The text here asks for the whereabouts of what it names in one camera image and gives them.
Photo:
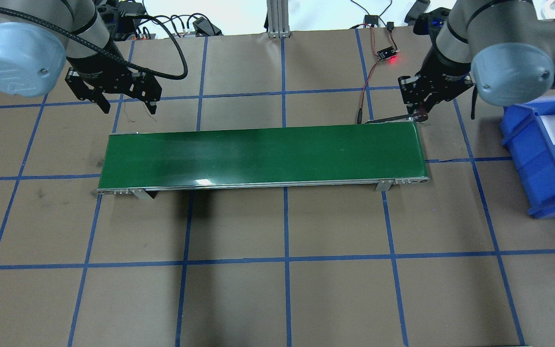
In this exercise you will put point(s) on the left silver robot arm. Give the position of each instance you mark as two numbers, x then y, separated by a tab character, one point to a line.
38	37

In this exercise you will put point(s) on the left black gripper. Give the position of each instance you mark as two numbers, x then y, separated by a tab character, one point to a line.
95	73

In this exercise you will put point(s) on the black power adapter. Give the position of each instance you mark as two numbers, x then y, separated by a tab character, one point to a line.
120	17

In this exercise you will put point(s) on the green conveyor belt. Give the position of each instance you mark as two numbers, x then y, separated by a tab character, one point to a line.
384	154

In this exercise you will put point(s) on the blue plastic bin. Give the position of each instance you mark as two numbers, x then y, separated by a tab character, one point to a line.
529	135

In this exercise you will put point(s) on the black cylindrical capacitor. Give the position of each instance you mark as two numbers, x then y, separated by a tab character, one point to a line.
420	115

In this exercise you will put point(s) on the black inline switch box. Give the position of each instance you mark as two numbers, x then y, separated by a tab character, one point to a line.
371	20

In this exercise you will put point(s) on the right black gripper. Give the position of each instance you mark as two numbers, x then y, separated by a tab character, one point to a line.
447	73

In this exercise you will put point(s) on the small red led board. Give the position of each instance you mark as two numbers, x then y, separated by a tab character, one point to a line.
387	54

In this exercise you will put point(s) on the aluminium frame post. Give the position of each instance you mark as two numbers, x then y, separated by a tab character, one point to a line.
278	19

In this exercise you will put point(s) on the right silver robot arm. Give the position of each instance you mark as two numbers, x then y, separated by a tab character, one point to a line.
499	47

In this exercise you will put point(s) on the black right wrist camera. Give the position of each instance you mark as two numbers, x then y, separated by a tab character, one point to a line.
428	23

